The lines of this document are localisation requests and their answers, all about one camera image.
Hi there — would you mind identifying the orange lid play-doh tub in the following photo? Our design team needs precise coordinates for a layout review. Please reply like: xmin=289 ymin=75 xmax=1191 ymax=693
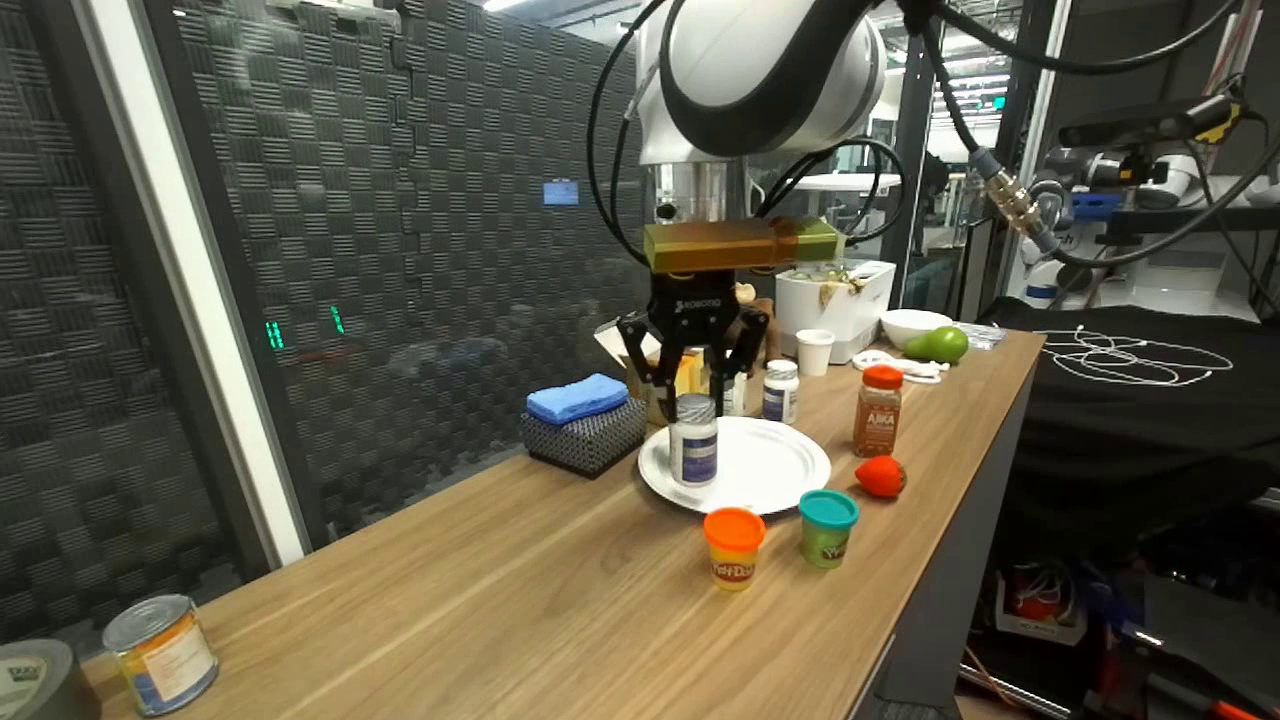
xmin=703 ymin=510 xmax=768 ymax=587

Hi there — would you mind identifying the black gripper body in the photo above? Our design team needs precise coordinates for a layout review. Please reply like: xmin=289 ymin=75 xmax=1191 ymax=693
xmin=649 ymin=272 xmax=740 ymax=347

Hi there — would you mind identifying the white pill bottle blue label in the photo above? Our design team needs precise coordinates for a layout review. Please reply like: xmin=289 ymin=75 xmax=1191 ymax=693
xmin=670 ymin=393 xmax=716 ymax=486

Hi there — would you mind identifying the white bucket container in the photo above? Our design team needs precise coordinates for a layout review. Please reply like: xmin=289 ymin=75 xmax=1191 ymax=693
xmin=773 ymin=261 xmax=895 ymax=364

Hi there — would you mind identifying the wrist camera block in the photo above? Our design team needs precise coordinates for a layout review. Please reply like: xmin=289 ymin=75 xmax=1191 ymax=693
xmin=644 ymin=220 xmax=844 ymax=276

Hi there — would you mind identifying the large white supplement bottle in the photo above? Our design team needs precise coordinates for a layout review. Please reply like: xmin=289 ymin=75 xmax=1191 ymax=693
xmin=759 ymin=360 xmax=801 ymax=426

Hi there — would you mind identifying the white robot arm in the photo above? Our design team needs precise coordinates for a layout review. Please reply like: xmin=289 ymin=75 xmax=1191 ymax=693
xmin=621 ymin=0 xmax=883 ymax=415

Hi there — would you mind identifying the white paper plate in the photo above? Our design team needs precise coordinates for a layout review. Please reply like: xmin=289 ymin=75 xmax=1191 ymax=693
xmin=636 ymin=415 xmax=834 ymax=517

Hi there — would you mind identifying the white paper cup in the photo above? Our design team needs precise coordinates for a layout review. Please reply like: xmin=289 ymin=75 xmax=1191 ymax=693
xmin=797 ymin=328 xmax=838 ymax=381

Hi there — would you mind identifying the white bowl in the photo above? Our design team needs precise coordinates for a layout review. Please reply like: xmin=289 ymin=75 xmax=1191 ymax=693
xmin=882 ymin=309 xmax=952 ymax=347

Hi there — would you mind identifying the white cable coil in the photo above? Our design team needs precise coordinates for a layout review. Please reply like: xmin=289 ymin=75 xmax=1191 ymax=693
xmin=1042 ymin=319 xmax=1241 ymax=397

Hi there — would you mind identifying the tin can with label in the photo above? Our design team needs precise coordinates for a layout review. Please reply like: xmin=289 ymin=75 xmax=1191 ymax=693
xmin=103 ymin=591 xmax=219 ymax=720

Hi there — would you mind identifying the green apple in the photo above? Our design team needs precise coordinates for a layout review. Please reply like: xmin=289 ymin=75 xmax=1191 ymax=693
xmin=905 ymin=323 xmax=970 ymax=364

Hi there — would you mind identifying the blue cloth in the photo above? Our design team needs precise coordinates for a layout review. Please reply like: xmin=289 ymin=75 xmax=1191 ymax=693
xmin=523 ymin=373 xmax=628 ymax=430

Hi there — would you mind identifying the paprika spice jar orange lid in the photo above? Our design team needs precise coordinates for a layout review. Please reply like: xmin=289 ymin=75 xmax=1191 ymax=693
xmin=852 ymin=364 xmax=905 ymax=456

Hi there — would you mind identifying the teal lid play-doh tub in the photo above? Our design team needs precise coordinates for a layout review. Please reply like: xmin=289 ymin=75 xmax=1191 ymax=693
xmin=801 ymin=488 xmax=860 ymax=570

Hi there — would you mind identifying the red toy strawberry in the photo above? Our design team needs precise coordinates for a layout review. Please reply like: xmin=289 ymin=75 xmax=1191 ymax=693
xmin=855 ymin=456 xmax=907 ymax=499

